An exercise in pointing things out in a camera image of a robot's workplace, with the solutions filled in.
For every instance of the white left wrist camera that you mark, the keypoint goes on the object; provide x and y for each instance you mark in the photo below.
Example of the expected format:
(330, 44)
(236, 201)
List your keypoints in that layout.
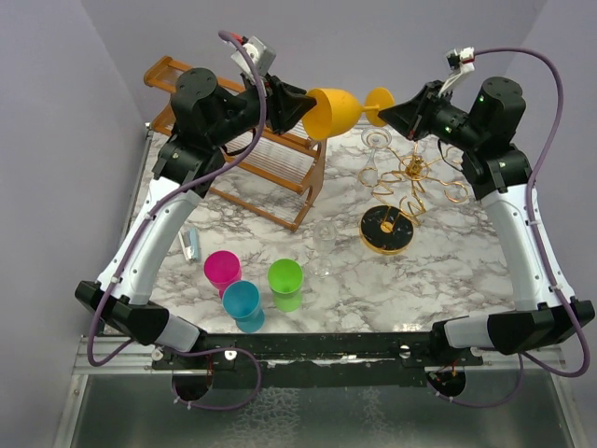
(261, 54)

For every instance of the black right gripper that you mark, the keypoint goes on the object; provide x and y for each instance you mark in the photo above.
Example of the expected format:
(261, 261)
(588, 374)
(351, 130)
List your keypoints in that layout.
(411, 118)

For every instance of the gold wire wine glass rack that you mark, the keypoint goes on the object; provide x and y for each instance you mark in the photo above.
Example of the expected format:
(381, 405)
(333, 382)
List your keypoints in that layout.
(388, 227)

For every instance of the blue plastic wine glass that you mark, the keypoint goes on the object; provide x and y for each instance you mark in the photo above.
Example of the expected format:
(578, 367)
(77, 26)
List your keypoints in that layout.
(241, 300)

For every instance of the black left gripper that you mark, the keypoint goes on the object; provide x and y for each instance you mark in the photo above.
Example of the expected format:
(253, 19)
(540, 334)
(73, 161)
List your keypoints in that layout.
(284, 104)

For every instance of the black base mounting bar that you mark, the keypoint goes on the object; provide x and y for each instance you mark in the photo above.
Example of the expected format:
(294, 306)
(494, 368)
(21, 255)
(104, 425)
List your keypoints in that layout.
(305, 360)

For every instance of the green plastic wine glass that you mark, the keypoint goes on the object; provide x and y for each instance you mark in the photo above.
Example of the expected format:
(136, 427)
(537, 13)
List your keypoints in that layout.
(285, 278)

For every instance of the yellow plastic wine glass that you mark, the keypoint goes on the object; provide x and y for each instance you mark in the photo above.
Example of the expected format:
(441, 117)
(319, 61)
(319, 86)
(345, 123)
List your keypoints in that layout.
(337, 111)

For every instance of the pink plastic wine glass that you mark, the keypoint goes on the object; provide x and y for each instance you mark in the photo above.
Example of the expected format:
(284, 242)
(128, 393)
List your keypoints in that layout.
(222, 268)

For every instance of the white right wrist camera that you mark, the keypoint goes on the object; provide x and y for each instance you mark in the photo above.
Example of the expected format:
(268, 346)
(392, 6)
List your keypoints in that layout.
(461, 63)

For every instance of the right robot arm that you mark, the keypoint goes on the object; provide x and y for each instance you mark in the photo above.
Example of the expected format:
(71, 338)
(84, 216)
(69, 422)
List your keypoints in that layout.
(499, 175)

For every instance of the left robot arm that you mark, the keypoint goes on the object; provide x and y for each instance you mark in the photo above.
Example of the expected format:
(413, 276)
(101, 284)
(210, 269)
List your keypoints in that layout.
(207, 116)

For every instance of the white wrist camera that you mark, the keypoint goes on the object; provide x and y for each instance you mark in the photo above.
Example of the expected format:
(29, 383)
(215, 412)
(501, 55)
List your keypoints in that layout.
(261, 54)
(461, 63)

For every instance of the clear wine glass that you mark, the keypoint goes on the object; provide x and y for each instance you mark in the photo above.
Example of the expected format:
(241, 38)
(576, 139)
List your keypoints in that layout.
(324, 238)
(374, 138)

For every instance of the wooden two-tier shelf rack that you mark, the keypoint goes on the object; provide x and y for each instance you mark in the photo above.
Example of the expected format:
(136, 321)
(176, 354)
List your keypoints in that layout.
(292, 160)

